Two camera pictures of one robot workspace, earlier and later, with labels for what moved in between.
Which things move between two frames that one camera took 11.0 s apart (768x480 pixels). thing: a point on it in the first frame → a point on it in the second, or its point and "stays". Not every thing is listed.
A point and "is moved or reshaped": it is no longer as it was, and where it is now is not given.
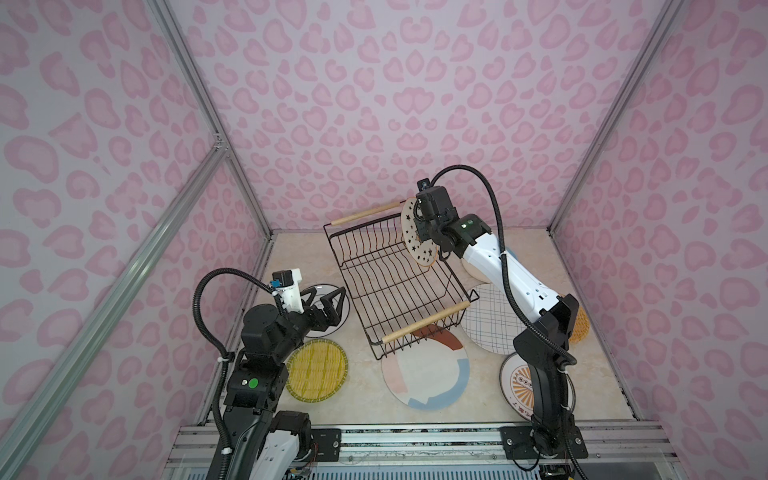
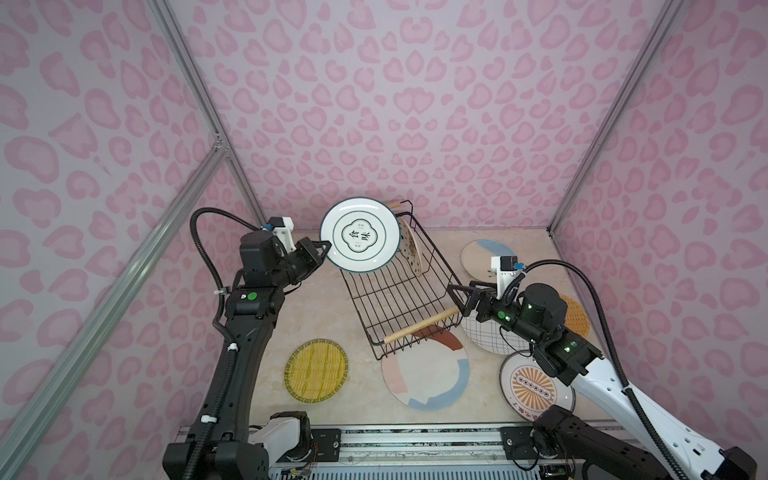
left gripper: (318, 323) → (314, 260)
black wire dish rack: (404, 302) stays
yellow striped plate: (317, 371) stays
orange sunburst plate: (517, 386) stays
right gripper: (420, 226) → (485, 298)
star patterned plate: (425, 251) is moved or reshaped
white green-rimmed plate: (322, 290) → (364, 233)
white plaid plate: (490, 323) stays
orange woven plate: (582, 327) stays
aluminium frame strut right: (664, 22) stays
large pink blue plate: (429, 371) stays
